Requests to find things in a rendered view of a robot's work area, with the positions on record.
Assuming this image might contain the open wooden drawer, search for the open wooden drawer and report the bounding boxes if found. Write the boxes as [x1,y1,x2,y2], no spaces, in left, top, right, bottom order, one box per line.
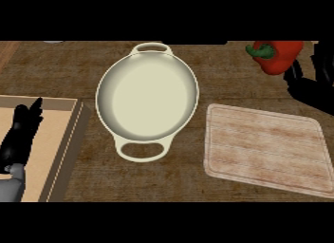
[0,94,79,203]

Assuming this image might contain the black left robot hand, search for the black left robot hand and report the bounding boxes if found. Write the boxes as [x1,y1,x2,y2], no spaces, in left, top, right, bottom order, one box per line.
[0,97,45,175]

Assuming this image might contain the red bell pepper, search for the red bell pepper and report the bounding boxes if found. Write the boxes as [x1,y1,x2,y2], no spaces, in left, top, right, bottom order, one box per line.
[244,40,306,76]

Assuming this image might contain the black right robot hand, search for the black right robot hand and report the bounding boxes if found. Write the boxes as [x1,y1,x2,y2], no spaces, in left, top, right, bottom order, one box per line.
[284,40,334,122]

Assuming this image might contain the cream oval pot with handles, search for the cream oval pot with handles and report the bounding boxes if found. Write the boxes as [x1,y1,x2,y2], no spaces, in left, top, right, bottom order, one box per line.
[95,42,202,163]

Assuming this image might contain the brown drawer front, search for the brown drawer front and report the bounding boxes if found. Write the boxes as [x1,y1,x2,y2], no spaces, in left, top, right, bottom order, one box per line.
[38,101,95,203]

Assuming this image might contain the pale wooden cutting board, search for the pale wooden cutting board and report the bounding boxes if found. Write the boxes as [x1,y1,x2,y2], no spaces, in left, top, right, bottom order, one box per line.
[203,103,334,200]

